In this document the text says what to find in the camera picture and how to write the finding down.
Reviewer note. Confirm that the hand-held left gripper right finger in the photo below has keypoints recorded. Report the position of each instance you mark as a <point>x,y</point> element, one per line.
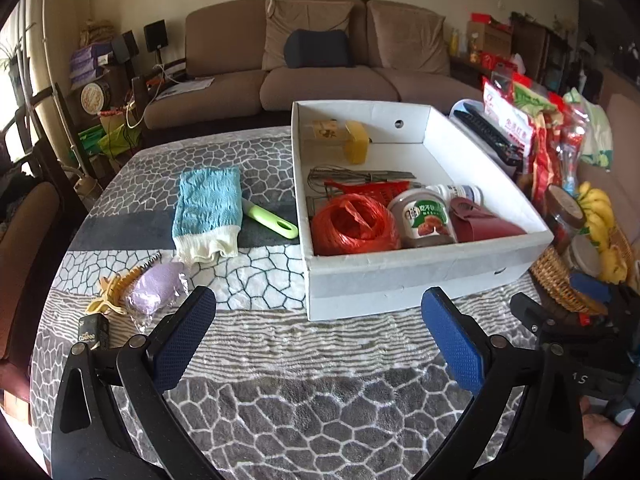
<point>454,347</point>

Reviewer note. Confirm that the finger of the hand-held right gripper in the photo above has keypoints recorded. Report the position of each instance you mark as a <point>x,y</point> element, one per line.
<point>531,312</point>
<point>590,287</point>

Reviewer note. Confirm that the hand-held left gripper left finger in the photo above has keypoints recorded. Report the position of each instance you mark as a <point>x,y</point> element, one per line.
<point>184,342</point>

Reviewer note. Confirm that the white cardboard box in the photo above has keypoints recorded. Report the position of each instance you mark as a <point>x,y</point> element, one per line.
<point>400,280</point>

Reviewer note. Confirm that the blue and white container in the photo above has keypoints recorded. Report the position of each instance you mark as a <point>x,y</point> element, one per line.
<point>462,106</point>

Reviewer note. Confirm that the person's right hand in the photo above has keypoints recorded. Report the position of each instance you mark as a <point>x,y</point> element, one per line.
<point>600,432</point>

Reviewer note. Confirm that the wicker basket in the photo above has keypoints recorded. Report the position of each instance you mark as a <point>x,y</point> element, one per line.
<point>552,272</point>

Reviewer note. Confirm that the purple sponge in plastic bag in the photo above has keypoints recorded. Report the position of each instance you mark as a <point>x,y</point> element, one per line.
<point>152,287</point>

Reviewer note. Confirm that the bunch of bananas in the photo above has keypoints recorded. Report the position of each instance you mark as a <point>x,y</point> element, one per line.
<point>602,225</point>

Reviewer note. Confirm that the jar with brown lid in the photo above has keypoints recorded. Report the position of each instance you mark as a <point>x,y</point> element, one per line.
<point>562,205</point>

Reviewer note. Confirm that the beige hair claw clip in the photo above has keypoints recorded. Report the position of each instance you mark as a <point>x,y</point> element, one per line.
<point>112,290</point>

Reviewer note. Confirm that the black coffee sachet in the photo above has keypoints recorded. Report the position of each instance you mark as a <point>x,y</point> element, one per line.
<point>92,332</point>

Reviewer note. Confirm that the grey patterned blanket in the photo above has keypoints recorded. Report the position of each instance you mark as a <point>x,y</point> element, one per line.
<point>280,360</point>

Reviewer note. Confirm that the dark red pouch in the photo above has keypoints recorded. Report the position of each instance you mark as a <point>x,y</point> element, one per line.
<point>487,225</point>

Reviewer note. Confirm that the jar with green label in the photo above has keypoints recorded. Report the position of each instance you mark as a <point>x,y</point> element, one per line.
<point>425,220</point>

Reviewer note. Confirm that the blue knitted bath mitt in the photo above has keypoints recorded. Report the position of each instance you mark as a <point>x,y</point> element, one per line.
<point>205,210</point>

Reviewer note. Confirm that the small white bottle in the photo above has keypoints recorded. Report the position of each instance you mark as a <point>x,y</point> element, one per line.
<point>460,192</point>

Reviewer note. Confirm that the white and green plastic bag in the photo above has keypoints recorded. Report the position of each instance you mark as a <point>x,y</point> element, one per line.
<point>597,130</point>

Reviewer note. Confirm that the red twine ball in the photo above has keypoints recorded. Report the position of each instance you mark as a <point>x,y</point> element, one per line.
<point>350,227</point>

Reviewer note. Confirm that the black remote control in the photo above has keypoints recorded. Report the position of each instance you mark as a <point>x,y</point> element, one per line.
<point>492,135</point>

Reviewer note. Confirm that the wooden chair with brown seat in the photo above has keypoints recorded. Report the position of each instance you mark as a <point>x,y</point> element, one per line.
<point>27,240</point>

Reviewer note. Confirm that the white and red snack bag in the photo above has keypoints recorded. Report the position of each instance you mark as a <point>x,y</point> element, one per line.
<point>505,115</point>

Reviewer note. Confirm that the green snack bag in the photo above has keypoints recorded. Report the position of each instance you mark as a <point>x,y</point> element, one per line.
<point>535,97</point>

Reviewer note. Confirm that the metal whisk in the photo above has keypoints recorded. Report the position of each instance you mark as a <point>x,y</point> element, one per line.
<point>325,176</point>

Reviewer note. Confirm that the yellow plastic box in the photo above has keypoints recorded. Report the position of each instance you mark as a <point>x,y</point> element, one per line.
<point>359,145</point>

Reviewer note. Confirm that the small wooden box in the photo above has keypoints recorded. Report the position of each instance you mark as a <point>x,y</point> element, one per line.
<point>327,130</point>

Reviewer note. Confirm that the papers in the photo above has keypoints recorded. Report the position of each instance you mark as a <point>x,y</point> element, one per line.
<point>187,87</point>

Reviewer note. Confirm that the brown sofa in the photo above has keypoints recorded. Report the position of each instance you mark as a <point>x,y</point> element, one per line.
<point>225,90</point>

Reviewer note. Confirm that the round tin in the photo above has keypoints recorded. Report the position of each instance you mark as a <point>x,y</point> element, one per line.
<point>95,96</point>

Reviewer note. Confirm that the brown cardboard box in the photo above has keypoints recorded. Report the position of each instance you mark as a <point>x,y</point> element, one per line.
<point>492,37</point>

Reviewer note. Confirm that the yellow bottle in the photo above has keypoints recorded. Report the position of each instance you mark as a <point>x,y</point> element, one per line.
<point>455,42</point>

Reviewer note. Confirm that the purple box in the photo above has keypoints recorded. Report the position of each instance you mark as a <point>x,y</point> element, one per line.
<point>87,75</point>
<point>90,55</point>

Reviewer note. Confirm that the beige sofa cushion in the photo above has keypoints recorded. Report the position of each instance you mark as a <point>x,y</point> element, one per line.
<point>410,40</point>
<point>310,15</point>

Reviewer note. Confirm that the black speaker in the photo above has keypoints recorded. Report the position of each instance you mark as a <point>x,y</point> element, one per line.
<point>125,46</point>
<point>155,35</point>

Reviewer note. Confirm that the dark blue lumbar pillow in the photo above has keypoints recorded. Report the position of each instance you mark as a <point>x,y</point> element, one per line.
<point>317,50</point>

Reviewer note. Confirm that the potted plant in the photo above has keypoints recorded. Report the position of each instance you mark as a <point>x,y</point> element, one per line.
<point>12,50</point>

